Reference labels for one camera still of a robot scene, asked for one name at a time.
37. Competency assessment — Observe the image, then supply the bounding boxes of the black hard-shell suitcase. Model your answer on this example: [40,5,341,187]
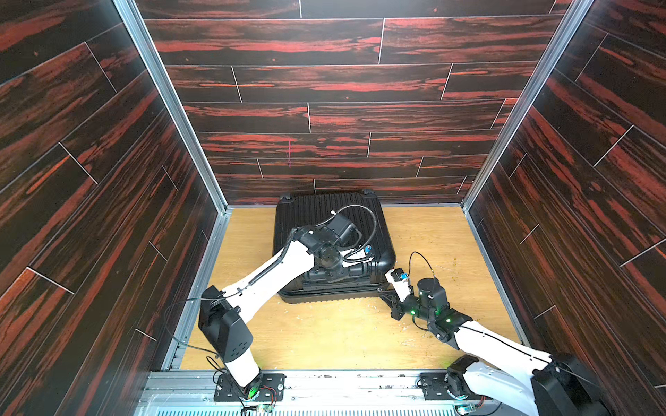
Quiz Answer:
[273,189,396,304]

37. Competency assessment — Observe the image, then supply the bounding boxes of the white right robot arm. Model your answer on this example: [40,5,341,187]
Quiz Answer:
[380,269,611,415]

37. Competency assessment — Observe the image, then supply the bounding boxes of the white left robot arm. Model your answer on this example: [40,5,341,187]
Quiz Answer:
[199,226,375,399]

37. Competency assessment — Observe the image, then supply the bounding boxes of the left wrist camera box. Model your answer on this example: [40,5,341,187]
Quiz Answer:
[324,213,357,247]

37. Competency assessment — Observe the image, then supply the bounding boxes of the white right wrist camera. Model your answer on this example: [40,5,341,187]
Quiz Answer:
[385,268,413,302]

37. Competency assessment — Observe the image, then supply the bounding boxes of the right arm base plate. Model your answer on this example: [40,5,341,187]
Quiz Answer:
[416,371,483,401]

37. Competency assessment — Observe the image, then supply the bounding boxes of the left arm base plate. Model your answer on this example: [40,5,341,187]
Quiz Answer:
[213,372,286,403]

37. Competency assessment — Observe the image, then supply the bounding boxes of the aluminium front rail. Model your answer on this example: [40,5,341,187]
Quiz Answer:
[135,370,517,415]

